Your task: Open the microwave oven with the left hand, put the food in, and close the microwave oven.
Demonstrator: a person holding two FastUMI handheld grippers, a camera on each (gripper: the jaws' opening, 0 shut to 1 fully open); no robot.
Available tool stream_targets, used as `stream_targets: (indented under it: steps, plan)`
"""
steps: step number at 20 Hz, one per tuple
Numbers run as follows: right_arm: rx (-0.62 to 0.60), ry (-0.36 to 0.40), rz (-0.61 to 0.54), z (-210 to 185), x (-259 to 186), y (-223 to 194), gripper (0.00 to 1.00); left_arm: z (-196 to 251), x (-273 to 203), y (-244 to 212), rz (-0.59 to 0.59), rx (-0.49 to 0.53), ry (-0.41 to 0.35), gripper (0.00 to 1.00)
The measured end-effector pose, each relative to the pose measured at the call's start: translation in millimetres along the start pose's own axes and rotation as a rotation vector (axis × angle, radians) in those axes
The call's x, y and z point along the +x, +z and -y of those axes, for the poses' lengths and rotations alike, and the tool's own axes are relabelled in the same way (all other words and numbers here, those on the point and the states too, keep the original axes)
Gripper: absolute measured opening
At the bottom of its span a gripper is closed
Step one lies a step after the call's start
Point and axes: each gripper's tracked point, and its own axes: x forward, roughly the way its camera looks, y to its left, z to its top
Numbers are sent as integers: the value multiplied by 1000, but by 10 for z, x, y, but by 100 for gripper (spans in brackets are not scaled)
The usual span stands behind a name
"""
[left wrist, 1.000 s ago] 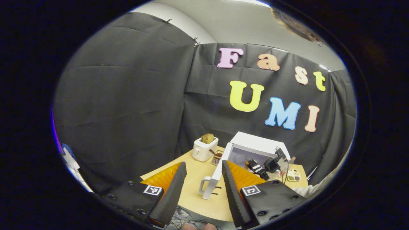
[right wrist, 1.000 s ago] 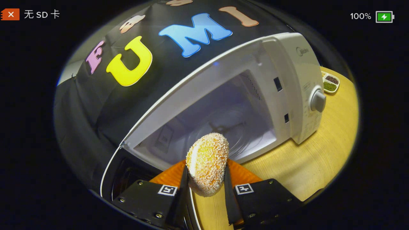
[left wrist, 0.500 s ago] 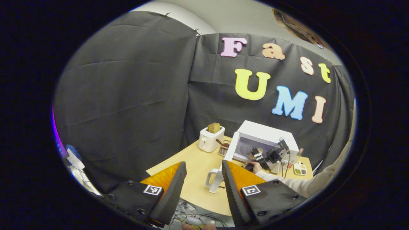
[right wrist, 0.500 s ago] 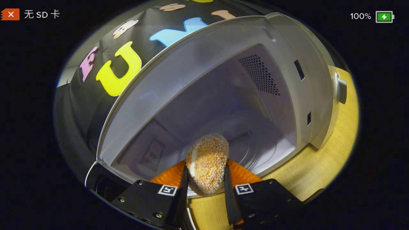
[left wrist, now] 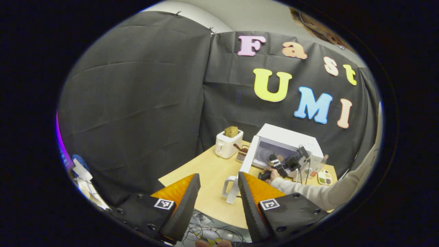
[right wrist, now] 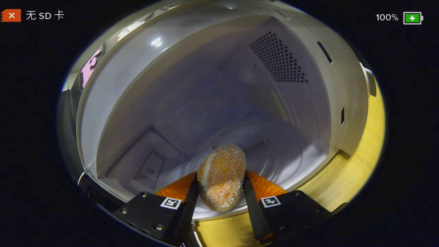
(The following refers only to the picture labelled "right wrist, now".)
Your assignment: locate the white microwave oven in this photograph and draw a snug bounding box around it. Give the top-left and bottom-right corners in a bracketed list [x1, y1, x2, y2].
[58, 0, 378, 220]

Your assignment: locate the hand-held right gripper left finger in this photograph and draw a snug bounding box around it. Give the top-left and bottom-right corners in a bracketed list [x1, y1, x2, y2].
[112, 171, 200, 247]

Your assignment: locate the sugar-coated doughnut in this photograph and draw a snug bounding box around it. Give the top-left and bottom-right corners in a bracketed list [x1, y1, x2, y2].
[197, 144, 247, 212]

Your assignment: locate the glass turntable plate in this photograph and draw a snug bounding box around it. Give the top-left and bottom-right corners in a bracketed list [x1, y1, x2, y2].
[185, 124, 287, 211]

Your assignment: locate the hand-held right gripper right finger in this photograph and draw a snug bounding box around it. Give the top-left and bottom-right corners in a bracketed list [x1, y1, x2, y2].
[242, 169, 334, 245]

